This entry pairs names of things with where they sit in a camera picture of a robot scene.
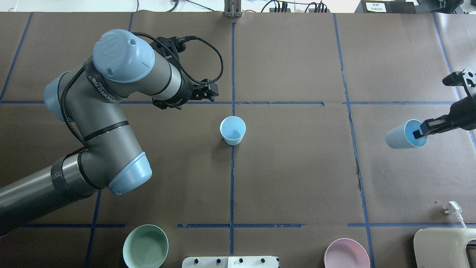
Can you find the white appliance with cord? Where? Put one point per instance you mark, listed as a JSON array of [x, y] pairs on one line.
[[439, 247]]

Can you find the pink bowl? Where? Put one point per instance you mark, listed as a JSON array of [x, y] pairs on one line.
[[346, 253]]

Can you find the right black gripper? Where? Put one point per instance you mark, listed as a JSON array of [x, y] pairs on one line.
[[462, 114]]

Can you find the aluminium profile post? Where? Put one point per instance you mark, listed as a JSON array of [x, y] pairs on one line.
[[232, 8]]

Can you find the light blue cup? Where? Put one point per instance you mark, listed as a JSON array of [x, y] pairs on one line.
[[232, 130]]

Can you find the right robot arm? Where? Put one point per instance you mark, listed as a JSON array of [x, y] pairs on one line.
[[462, 113]]

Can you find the black box with label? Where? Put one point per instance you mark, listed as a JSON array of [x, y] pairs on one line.
[[385, 6]]

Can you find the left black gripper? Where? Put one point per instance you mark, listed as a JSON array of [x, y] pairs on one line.
[[187, 94]]

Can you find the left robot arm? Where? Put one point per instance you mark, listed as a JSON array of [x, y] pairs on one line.
[[87, 100]]

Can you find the white power plug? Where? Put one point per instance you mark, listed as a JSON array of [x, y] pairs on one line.
[[452, 208]]

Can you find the green bowl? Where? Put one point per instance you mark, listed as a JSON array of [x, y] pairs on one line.
[[145, 247]]

